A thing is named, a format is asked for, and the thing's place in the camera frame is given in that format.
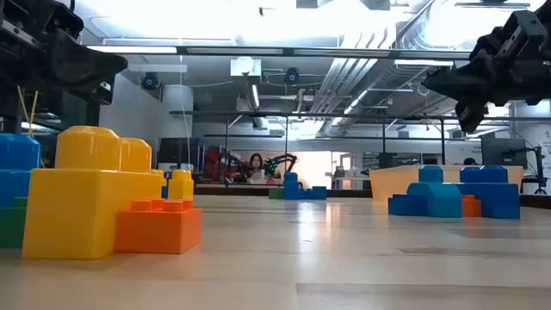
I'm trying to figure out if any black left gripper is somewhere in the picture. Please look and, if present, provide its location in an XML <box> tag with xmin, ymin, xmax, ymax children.
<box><xmin>0</xmin><ymin>0</ymin><xmax>129</xmax><ymax>107</ymax></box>

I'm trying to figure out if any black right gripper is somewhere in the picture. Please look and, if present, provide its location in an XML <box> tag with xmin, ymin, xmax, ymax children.
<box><xmin>423</xmin><ymin>3</ymin><xmax>551</xmax><ymax>134</ymax></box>

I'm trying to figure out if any large teal block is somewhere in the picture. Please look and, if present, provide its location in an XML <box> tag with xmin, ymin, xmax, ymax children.
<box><xmin>406</xmin><ymin>164</ymin><xmax>464</xmax><ymax>219</ymax></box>

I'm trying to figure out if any large blue block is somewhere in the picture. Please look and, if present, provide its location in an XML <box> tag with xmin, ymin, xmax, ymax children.
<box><xmin>0</xmin><ymin>132</ymin><xmax>42</xmax><ymax>208</ymax></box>
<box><xmin>456</xmin><ymin>164</ymin><xmax>522</xmax><ymax>220</ymax></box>
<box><xmin>282</xmin><ymin>171</ymin><xmax>301</xmax><ymax>201</ymax></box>

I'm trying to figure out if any translucent orange plastic bin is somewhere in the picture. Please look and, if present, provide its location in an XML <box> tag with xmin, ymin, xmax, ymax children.
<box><xmin>368</xmin><ymin>164</ymin><xmax>525</xmax><ymax>203</ymax></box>

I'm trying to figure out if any large yellow block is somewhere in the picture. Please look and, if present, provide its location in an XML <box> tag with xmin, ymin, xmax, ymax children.
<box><xmin>167</xmin><ymin>169</ymin><xmax>195</xmax><ymax>202</ymax></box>
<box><xmin>22</xmin><ymin>125</ymin><xmax>167</xmax><ymax>261</ymax></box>

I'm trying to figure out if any ceiling light strip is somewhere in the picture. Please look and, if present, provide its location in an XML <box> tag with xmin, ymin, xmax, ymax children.
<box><xmin>85</xmin><ymin>44</ymin><xmax>178</xmax><ymax>55</ymax></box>
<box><xmin>393</xmin><ymin>59</ymin><xmax>455</xmax><ymax>68</ymax></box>

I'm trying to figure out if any black round ceiling device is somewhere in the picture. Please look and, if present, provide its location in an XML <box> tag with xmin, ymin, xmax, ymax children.
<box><xmin>140</xmin><ymin>71</ymin><xmax>161</xmax><ymax>91</ymax></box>
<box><xmin>282</xmin><ymin>66</ymin><xmax>301</xmax><ymax>86</ymax></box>

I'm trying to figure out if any black monitor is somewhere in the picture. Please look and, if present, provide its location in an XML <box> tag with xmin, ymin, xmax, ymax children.
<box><xmin>480</xmin><ymin>137</ymin><xmax>529</xmax><ymax>170</ymax></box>

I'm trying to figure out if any red chair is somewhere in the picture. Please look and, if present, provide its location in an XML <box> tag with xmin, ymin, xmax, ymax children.
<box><xmin>204</xmin><ymin>145</ymin><xmax>242</xmax><ymax>182</ymax></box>

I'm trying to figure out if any white ceiling box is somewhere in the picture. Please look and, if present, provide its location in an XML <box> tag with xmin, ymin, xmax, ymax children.
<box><xmin>230</xmin><ymin>56</ymin><xmax>263</xmax><ymax>78</ymax></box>

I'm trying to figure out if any black overhead crossbar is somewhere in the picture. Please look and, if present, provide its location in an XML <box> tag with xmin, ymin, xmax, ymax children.
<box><xmin>176</xmin><ymin>46</ymin><xmax>473</xmax><ymax>60</ymax></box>

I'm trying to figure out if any black pipe rack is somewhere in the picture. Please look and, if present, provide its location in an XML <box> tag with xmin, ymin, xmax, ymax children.
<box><xmin>168</xmin><ymin>109</ymin><xmax>460</xmax><ymax>190</ymax></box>

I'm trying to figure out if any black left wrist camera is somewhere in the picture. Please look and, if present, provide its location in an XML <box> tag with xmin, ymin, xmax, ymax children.
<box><xmin>46</xmin><ymin>2</ymin><xmax>85</xmax><ymax>40</ymax></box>

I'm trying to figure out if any yellow cable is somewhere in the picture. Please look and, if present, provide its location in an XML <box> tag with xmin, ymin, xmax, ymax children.
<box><xmin>15</xmin><ymin>84</ymin><xmax>46</xmax><ymax>170</ymax></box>

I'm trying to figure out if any black wall screen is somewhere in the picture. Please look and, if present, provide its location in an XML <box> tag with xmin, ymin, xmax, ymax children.
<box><xmin>157</xmin><ymin>137</ymin><xmax>203</xmax><ymax>165</ymax></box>

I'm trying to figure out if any black metal table frame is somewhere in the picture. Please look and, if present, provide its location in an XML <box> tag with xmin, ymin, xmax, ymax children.
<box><xmin>193</xmin><ymin>183</ymin><xmax>551</xmax><ymax>211</ymax></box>

